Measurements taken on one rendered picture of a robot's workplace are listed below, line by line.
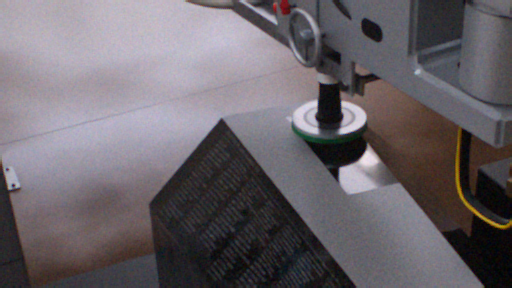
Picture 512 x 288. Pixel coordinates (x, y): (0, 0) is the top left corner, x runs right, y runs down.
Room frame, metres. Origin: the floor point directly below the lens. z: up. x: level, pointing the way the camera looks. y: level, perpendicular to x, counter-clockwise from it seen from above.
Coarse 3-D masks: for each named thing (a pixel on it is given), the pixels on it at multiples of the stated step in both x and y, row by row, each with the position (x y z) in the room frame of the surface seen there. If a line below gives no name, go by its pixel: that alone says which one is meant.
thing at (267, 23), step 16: (240, 0) 2.51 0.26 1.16; (272, 0) 2.56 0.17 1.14; (240, 16) 2.50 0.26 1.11; (256, 16) 2.42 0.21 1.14; (272, 16) 2.49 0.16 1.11; (272, 32) 2.34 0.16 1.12; (288, 48) 2.27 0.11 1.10; (320, 64) 2.12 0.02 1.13; (336, 64) 2.07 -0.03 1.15; (368, 80) 2.02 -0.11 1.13
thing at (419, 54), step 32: (320, 0) 2.06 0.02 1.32; (352, 0) 1.95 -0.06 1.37; (384, 0) 1.85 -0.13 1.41; (416, 0) 1.77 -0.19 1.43; (448, 0) 1.81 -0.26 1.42; (480, 0) 1.60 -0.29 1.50; (352, 32) 1.95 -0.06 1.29; (384, 32) 1.84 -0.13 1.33; (416, 32) 1.77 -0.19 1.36; (448, 32) 1.82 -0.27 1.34; (352, 64) 1.98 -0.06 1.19; (384, 64) 1.84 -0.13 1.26; (416, 64) 1.76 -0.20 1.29; (448, 64) 1.77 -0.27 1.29; (416, 96) 1.74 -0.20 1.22; (448, 96) 1.65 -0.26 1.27; (480, 128) 1.56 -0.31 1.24
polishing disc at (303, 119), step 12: (300, 108) 2.26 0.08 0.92; (312, 108) 2.26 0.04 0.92; (348, 108) 2.26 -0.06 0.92; (360, 108) 2.26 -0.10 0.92; (300, 120) 2.19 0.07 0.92; (312, 120) 2.19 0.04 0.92; (348, 120) 2.19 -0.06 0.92; (360, 120) 2.19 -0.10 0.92; (300, 132) 2.14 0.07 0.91; (312, 132) 2.12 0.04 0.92; (324, 132) 2.12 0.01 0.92; (336, 132) 2.12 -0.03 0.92; (348, 132) 2.12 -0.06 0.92
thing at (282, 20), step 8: (288, 0) 2.17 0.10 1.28; (296, 0) 2.14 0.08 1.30; (304, 0) 2.11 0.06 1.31; (312, 0) 2.07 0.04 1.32; (280, 8) 2.21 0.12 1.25; (296, 8) 2.14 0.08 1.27; (304, 8) 2.11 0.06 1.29; (312, 8) 2.07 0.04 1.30; (280, 16) 2.21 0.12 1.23; (288, 16) 2.17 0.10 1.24; (280, 24) 2.21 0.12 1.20; (304, 24) 2.11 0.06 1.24; (280, 32) 2.21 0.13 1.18; (296, 32) 2.14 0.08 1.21; (312, 48) 2.08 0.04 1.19; (328, 48) 2.09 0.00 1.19
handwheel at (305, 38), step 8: (296, 16) 2.05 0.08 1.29; (304, 16) 2.00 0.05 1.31; (312, 16) 2.00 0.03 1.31; (288, 24) 2.07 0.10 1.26; (296, 24) 2.05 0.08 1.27; (312, 24) 1.98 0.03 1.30; (288, 32) 2.07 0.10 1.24; (304, 32) 2.01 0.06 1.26; (312, 32) 1.98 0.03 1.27; (320, 32) 2.04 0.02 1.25; (288, 40) 2.07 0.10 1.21; (296, 40) 2.03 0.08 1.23; (304, 40) 2.00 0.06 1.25; (312, 40) 2.01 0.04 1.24; (320, 40) 1.96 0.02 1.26; (296, 48) 2.06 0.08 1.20; (304, 48) 2.01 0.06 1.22; (320, 48) 1.96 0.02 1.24; (296, 56) 2.04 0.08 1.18; (304, 56) 2.01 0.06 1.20; (320, 56) 1.96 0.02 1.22; (304, 64) 2.01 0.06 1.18; (312, 64) 1.98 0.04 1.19
